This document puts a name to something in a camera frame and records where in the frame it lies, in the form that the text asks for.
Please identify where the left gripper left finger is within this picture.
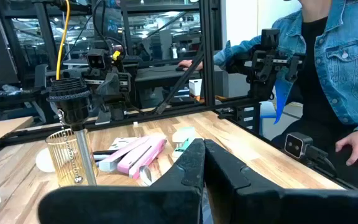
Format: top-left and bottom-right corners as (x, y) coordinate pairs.
(37, 139), (206, 224)

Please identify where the black camera cable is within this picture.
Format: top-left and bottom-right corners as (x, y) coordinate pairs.
(306, 145), (339, 177)

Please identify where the wooden base table lamp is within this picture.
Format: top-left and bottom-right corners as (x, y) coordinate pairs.
(46, 77), (98, 187)

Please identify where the black marker pen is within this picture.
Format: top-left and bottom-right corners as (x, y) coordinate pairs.
(92, 149), (119, 162)

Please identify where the pink stapler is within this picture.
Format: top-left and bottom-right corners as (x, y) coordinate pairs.
(98, 133), (168, 187)

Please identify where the small white box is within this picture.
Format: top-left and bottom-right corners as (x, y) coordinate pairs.
(188, 78), (203, 97)

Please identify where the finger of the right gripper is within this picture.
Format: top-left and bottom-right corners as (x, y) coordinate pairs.
(110, 102), (127, 122)
(94, 104), (113, 126)

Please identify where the white light bulb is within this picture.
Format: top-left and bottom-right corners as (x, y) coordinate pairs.
(35, 147), (57, 174)

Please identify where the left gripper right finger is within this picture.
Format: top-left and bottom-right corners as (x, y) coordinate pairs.
(203, 139), (358, 224)

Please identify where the beige wooden desk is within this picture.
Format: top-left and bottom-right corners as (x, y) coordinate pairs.
(0, 116), (34, 140)

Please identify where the gold wire pen holder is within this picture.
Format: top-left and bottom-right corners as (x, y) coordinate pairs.
(44, 128), (99, 188)

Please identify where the mint green stapler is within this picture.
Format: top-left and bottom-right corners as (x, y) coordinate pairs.
(171, 126), (200, 159)

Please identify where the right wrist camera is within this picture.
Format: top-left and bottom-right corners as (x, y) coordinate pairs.
(86, 49), (109, 71)

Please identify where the white printed staple box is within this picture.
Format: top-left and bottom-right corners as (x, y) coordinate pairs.
(108, 136), (139, 152)

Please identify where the yellow cable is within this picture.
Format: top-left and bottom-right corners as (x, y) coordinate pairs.
(55, 0), (71, 81)

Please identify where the person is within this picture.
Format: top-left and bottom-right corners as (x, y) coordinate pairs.
(213, 0), (358, 190)

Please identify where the black stereo camera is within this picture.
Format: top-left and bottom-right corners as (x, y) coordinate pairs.
(283, 131), (314, 160)

